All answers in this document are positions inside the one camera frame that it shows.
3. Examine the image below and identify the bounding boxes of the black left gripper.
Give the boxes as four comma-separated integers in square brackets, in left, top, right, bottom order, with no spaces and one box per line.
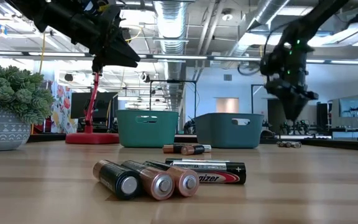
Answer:
[70,2,141,73]

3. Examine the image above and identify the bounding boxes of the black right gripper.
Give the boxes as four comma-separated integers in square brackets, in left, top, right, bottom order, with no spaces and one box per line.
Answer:
[259,46,319,121]

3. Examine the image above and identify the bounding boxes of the dark blue-grey plastic bin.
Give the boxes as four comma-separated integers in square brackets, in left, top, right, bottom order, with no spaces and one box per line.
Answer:
[193,113,265,149]

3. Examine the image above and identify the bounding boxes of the teal plastic bin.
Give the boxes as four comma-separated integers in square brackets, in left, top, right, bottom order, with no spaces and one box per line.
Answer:
[116,109,180,148]

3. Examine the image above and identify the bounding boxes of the background robot arms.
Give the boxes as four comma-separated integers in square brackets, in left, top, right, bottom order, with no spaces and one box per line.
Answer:
[278,120,315,135]

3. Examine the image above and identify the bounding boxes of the black cabinet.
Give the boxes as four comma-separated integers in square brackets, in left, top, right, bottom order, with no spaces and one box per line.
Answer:
[316,101,333,130]

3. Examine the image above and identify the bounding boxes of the black computer monitor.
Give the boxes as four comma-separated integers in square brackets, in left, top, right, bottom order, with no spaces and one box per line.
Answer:
[70,91,119,124]

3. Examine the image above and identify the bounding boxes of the long ceiling light strip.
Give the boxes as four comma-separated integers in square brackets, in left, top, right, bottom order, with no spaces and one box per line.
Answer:
[0,51,358,66]

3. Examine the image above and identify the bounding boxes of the orange door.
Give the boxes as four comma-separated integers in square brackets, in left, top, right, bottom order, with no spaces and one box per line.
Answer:
[215,97,240,114]

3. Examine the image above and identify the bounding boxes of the floral pattern banner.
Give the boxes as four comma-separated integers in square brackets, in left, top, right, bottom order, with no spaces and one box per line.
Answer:
[50,81,79,134]

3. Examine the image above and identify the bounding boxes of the red desk lamp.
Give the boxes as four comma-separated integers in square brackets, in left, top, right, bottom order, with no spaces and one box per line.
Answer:
[65,72,120,145]

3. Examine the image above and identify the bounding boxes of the round ceiling fixture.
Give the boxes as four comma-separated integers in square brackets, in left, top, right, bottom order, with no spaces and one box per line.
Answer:
[221,8,234,22]

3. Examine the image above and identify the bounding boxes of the succulent in grey patterned pot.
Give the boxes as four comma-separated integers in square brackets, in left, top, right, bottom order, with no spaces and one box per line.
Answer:
[0,57,55,152]

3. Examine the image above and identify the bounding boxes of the black background stand frame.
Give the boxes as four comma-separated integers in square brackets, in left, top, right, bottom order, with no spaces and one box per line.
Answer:
[250,83,269,114]

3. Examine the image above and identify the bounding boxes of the corrugated silver air duct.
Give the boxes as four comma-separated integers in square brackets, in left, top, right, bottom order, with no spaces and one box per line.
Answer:
[152,0,189,111]

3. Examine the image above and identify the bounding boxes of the wall-mounted screen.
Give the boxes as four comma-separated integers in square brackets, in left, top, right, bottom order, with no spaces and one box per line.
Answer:
[339,98,358,119]

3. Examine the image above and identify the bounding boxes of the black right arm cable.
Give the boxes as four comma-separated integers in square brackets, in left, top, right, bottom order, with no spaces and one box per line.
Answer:
[237,21,288,77]

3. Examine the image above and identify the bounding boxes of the yellow hanging cable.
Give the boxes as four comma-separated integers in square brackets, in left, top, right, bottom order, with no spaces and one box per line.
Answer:
[39,32,47,75]

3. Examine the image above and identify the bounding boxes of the smooth silver air duct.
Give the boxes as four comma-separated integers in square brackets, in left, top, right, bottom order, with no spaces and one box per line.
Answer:
[225,0,291,68]

